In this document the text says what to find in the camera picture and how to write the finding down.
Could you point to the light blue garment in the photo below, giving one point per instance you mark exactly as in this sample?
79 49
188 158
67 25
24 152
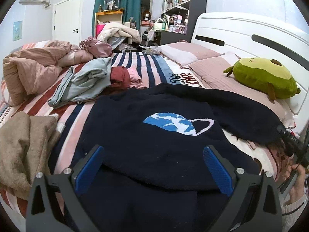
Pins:
84 82

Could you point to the clear plastic bag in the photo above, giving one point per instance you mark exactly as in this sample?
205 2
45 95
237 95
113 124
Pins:
154 50

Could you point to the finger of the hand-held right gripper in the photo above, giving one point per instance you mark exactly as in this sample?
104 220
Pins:
293 143

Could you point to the brown fleece cloth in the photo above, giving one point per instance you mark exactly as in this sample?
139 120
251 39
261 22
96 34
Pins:
21 154

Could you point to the wall poster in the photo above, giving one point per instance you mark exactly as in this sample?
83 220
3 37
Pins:
17 30

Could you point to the yellow wooden shelf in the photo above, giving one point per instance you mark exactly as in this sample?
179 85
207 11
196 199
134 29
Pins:
108 13

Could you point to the navy sweater with planet print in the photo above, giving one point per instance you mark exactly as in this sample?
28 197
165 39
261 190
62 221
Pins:
149 149

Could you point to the magenta box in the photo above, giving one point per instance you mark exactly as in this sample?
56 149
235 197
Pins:
99 30

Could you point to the teal curtain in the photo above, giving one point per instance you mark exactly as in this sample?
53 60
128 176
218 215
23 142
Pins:
130 0

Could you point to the pink satin garment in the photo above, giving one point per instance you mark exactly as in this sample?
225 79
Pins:
99 48

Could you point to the white door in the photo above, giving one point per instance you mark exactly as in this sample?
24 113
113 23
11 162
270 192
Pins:
67 19

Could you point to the pink and white pillow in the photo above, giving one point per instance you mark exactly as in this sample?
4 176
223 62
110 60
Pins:
183 53

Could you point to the white headboard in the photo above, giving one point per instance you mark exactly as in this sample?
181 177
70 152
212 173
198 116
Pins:
241 29

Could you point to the pink duvet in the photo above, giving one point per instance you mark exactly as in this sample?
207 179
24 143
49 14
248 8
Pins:
31 72

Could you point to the cluttered dark desk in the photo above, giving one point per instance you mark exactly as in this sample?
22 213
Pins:
166 36

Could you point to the pink ribbed pillow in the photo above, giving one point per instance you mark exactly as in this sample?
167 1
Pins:
217 77

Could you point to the glass display case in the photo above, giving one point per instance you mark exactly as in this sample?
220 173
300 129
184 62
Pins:
111 2

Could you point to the beige blanket pile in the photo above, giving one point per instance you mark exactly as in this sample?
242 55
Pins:
120 30

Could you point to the person's right forearm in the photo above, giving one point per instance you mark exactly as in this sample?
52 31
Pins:
295 210

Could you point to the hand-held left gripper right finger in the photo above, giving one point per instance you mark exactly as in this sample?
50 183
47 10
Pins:
217 171

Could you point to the person's right hand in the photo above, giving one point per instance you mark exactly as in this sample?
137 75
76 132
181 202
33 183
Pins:
300 186

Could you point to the mannequin head with wig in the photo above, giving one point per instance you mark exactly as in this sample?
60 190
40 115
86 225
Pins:
146 15

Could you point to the dark bookshelf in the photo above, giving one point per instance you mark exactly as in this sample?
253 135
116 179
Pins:
198 0

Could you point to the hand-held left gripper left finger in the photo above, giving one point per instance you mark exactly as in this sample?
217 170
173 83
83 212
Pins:
88 171

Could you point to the dark red garment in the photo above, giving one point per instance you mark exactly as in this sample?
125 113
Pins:
119 76

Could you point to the green avocado plush toy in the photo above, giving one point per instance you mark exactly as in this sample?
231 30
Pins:
263 77

